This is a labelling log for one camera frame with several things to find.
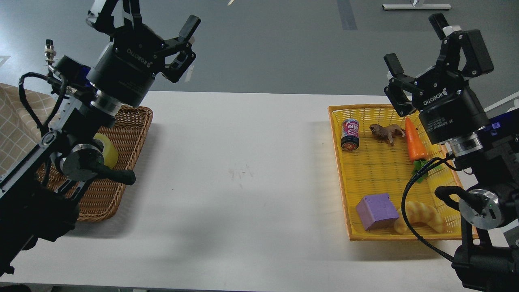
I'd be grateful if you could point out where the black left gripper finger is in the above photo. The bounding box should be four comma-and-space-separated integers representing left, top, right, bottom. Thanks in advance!
161, 15, 201, 83
86, 0, 144, 43

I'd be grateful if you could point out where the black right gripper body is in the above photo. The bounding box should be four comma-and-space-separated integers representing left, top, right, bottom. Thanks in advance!
412, 66, 488, 144

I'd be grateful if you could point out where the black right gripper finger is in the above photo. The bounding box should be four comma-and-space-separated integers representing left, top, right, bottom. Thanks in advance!
384, 53, 416, 117
421, 13, 494, 82

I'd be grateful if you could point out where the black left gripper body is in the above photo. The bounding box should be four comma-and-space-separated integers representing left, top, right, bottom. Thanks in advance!
87, 29, 164, 107

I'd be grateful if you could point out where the yellow tape roll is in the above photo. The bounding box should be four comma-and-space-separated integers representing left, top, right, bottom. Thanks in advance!
93, 133, 119, 169

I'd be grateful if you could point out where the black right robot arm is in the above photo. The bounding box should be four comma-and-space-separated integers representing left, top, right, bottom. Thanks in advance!
384, 13, 519, 292

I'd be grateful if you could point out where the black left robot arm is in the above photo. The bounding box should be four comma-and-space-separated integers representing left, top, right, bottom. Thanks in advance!
1, 0, 201, 274

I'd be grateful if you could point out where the brown toy animal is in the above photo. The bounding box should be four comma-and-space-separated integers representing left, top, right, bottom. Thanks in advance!
369, 124, 406, 146

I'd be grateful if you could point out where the white chair leg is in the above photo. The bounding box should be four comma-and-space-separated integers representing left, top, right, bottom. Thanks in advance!
484, 91, 519, 112

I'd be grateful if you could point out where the orange toy carrot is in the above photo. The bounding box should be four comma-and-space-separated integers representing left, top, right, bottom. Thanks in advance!
405, 118, 429, 177

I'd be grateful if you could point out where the small drink can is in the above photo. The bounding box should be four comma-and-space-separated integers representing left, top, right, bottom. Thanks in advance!
341, 118, 360, 151

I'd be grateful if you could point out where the yellow plastic basket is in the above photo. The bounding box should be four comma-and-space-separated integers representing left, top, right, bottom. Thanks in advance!
328, 105, 461, 241

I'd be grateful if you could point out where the toy croissant bread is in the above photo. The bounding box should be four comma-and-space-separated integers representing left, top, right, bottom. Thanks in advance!
393, 201, 447, 234

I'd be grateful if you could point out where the purple foam block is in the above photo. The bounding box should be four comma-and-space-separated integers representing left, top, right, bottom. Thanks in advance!
355, 193, 401, 231

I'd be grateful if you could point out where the beige checkered cloth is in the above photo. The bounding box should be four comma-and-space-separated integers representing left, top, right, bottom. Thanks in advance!
0, 84, 56, 174

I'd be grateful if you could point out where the brown wicker basket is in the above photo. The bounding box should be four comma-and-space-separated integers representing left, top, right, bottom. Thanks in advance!
36, 105, 154, 222

